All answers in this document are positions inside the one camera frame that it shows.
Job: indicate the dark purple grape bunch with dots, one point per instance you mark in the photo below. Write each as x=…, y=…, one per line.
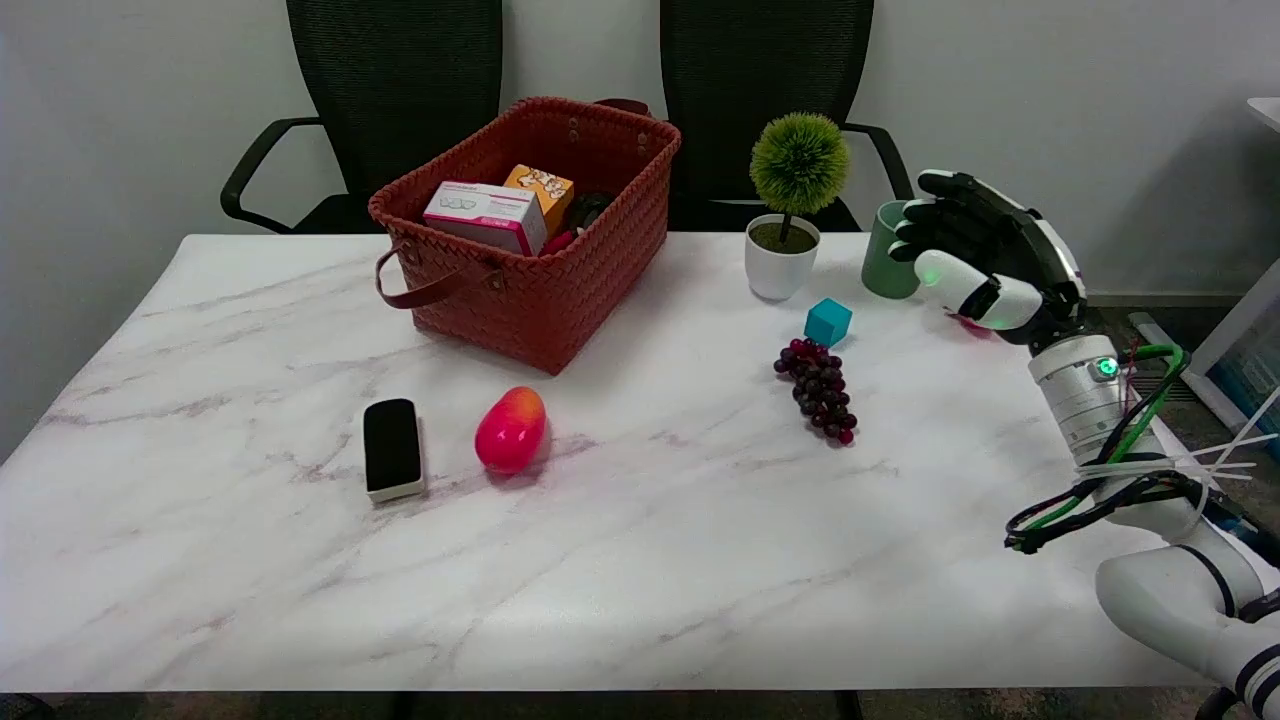
x=818, y=388

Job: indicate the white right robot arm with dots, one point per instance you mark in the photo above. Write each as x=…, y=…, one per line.
x=1085, y=410

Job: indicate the white zip tie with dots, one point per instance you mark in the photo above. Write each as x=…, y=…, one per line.
x=1170, y=467

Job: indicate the teal cube block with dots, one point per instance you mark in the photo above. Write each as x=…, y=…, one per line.
x=826, y=322

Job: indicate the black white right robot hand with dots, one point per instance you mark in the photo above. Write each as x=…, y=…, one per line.
x=1010, y=250

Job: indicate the white side table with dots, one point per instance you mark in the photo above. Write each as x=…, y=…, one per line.
x=1266, y=110

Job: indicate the red item in basket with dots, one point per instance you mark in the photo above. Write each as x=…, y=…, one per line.
x=558, y=243

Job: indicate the pink white cardboard box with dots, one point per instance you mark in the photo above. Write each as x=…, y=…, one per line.
x=482, y=212

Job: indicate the black white board eraser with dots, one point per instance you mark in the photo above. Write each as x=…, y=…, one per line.
x=392, y=445

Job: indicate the pink plastic ball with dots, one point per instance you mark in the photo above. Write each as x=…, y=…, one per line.
x=975, y=325

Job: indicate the white bar on floor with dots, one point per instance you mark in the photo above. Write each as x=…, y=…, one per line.
x=1180, y=365

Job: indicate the dark object in basket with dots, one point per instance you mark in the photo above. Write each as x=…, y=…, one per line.
x=588, y=210

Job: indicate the green ceramic mug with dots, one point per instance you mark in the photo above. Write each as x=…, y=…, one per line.
x=880, y=270

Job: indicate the black mesh office chair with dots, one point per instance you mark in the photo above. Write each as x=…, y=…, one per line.
x=395, y=90
x=760, y=70

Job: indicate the blue box on floor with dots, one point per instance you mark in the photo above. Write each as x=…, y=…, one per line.
x=1255, y=385

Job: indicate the green ball plant white pot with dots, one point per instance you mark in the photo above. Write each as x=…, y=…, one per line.
x=780, y=265

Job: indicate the white slanted panel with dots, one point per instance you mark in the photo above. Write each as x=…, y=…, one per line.
x=1240, y=320

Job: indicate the red woven basket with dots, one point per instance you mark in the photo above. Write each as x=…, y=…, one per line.
x=545, y=300

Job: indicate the pink orange toy mango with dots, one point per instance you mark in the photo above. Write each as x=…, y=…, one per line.
x=510, y=432

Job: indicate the orange cardboard box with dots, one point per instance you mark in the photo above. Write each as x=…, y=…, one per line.
x=545, y=188

